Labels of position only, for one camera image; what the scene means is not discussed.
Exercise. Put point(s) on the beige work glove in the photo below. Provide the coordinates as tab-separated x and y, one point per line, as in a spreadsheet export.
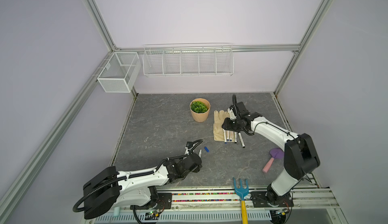
219	117

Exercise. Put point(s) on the green artificial plant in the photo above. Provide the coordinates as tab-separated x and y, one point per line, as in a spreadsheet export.
199	107

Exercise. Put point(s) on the teal garden fork yellow handle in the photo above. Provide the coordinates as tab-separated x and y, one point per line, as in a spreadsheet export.
242	191

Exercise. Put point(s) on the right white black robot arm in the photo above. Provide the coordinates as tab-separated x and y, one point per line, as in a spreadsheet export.
300	155

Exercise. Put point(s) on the small white mesh basket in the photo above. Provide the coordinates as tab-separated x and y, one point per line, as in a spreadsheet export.
120	72

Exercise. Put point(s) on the long white wire shelf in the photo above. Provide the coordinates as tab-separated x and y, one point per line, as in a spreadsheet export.
188	60

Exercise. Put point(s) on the pink chalk block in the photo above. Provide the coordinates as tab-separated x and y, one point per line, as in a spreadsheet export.
275	153

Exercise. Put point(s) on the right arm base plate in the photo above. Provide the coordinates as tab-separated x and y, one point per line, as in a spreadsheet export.
270	199

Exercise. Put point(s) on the beige plant pot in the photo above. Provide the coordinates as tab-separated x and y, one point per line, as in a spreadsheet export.
203	116

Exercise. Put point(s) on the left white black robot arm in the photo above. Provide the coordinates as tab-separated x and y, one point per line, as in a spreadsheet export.
112	188

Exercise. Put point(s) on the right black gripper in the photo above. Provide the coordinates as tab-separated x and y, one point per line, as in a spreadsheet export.
227	127

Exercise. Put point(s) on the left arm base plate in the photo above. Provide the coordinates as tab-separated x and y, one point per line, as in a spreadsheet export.
163	201

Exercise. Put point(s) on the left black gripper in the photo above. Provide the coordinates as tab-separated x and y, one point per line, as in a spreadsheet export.
198	169

